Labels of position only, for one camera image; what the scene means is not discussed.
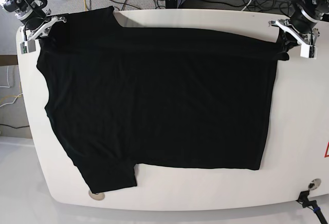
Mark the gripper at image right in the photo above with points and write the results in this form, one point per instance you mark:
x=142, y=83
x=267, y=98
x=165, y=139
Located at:
x=297, y=30

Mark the red warning triangle sticker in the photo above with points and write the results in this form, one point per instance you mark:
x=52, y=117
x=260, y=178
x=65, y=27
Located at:
x=327, y=151

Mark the metal table grommet right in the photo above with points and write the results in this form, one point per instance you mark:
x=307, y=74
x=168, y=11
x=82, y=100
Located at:
x=314, y=184

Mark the wrist camera at image right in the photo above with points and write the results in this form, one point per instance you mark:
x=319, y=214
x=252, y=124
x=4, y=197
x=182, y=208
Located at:
x=308, y=51

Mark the wrist camera at image left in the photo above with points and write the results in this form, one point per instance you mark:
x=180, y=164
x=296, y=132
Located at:
x=27, y=46

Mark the black clamp with cable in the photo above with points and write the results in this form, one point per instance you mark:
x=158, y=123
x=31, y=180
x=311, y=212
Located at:
x=304, y=201

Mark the black T-shirt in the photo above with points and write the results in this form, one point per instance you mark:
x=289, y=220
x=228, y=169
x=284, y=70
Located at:
x=173, y=97

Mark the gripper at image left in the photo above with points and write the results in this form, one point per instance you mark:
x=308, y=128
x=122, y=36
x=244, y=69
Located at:
x=40, y=27

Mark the metal table grommet left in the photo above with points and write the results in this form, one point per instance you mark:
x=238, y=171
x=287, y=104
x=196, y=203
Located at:
x=96, y=196

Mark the wrist camera at image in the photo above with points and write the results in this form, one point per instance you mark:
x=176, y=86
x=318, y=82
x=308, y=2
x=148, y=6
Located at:
x=308, y=51
x=27, y=46

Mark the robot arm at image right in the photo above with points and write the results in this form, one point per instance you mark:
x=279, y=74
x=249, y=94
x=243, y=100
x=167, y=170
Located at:
x=317, y=9

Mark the metal table grommet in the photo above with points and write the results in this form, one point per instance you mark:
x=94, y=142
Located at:
x=96, y=196
x=314, y=184

